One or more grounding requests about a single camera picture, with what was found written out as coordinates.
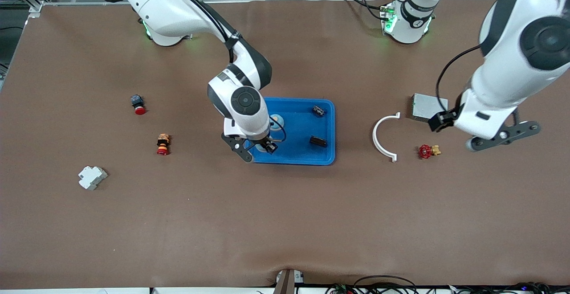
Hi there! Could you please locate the white half-ring pipe clamp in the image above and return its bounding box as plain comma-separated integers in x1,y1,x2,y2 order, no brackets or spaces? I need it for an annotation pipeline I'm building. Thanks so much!
372,112,401,163

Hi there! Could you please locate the grey metal bracket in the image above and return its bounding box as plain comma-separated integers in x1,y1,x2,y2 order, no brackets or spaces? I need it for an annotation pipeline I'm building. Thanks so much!
273,269,305,294

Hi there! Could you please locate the white DIN rail breaker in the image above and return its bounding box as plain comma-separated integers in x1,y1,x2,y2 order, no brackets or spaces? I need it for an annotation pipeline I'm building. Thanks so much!
78,166,108,191

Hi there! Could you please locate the brown table cover mat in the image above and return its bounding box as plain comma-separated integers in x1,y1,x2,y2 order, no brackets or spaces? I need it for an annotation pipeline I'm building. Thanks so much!
0,0,570,290

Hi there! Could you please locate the black switch red mushroom button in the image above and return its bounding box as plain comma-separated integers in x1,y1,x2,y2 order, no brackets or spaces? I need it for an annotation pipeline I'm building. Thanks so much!
130,94,147,115

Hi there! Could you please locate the silver metal power supply box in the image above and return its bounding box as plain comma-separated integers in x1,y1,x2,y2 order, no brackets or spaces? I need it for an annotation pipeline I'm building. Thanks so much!
411,93,448,123

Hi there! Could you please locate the black cable bundle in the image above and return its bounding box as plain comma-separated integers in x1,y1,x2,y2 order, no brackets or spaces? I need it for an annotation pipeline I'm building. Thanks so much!
445,282,570,294

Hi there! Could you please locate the black looped cable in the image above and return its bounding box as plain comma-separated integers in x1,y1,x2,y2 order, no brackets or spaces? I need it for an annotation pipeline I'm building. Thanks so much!
354,275,419,294

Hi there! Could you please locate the red-handled brass valve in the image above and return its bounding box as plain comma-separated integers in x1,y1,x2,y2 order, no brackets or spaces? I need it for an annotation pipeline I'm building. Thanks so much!
418,144,442,160

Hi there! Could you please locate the blue plastic tray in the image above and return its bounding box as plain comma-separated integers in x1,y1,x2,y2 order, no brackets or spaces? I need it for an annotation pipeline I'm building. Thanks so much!
244,97,336,166

